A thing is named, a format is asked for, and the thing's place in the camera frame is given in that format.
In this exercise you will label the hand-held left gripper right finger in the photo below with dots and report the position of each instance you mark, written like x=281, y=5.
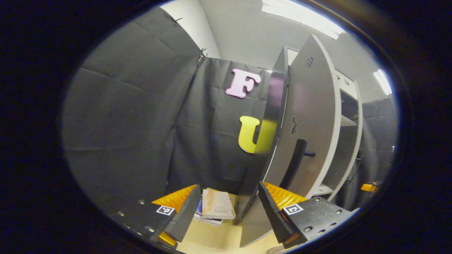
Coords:
x=272, y=211

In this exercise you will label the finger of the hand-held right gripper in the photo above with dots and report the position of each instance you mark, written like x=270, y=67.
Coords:
x=368, y=187

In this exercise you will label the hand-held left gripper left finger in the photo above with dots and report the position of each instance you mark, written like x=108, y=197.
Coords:
x=185, y=215

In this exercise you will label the white cabinet door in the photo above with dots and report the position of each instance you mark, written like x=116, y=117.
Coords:
x=310, y=106
x=357, y=116

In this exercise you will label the white and grey cabinet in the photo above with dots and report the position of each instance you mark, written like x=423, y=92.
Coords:
x=273, y=106

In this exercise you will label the blue and white book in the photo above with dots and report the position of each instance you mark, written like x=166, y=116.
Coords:
x=208, y=221

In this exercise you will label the beige book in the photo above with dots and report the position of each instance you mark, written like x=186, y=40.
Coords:
x=217, y=204

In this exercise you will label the black backdrop cloth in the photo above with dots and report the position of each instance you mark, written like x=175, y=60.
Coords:
x=134, y=123

